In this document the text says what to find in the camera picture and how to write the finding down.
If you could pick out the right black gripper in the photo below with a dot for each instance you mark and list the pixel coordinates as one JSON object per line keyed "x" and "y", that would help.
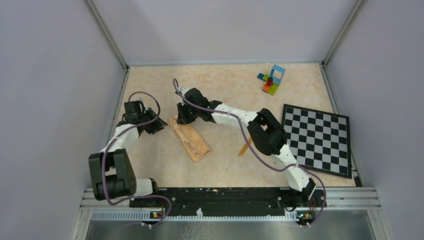
{"x": 182, "y": 119}

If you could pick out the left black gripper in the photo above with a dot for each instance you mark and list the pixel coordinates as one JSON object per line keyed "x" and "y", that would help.
{"x": 157, "y": 125}

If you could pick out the peach cloth napkin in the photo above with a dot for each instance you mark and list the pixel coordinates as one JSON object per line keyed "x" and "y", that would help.
{"x": 194, "y": 144}

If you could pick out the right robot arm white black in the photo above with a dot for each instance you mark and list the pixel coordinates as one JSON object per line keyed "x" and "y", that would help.
{"x": 267, "y": 134}

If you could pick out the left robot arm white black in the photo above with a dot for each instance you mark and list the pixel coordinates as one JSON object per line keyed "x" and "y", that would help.
{"x": 112, "y": 167}

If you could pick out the orange plastic spoon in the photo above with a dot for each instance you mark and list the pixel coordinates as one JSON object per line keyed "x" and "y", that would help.
{"x": 245, "y": 147}

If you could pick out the colourful toy brick model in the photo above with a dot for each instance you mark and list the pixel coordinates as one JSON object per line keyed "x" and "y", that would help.
{"x": 272, "y": 79}

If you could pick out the black white checkerboard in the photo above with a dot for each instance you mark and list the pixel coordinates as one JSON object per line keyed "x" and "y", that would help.
{"x": 319, "y": 140}

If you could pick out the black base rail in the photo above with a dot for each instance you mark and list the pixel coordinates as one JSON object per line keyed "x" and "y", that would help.
{"x": 230, "y": 201}

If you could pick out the aluminium frame profile front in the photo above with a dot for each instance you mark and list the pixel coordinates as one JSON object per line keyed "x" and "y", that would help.
{"x": 337, "y": 199}

